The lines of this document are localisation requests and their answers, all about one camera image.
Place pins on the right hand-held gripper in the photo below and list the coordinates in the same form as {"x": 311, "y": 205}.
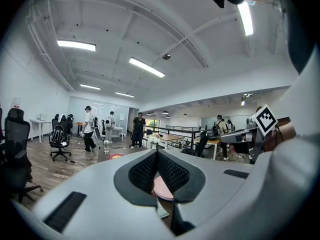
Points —
{"x": 265, "y": 119}

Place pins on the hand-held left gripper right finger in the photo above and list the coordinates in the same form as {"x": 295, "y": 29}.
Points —
{"x": 220, "y": 184}

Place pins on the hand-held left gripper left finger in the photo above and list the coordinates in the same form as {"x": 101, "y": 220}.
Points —
{"x": 95, "y": 209}

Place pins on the pink plate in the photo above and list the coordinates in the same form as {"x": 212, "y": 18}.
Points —
{"x": 162, "y": 187}

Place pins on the green patterned sponge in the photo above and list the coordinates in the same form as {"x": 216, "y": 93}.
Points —
{"x": 162, "y": 209}

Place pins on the person's right forearm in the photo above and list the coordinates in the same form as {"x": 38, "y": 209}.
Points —
{"x": 282, "y": 131}

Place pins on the wooden desk white legs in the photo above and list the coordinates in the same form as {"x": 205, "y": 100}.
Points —
{"x": 212, "y": 142}
{"x": 172, "y": 137}

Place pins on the black office chair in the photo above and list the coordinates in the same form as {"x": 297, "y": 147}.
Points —
{"x": 60, "y": 149}
{"x": 202, "y": 144}
{"x": 103, "y": 129}
{"x": 17, "y": 146}

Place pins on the black metal railing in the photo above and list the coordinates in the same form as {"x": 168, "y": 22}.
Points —
{"x": 180, "y": 129}

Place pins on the red hardcover book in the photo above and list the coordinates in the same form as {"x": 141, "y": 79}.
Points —
{"x": 116, "y": 156}

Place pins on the clear glass cup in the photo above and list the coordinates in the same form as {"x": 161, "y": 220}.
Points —
{"x": 106, "y": 146}

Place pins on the white ceramic vase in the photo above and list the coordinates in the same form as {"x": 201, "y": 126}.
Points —
{"x": 152, "y": 146}

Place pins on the black backpack white stripes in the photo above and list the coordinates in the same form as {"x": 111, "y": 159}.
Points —
{"x": 58, "y": 134}

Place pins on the round wooden table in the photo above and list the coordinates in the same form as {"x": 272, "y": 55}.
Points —
{"x": 78, "y": 124}

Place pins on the white domed backpack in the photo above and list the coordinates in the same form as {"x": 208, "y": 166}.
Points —
{"x": 108, "y": 122}

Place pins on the person's black clothing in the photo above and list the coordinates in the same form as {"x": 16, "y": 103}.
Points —
{"x": 300, "y": 34}

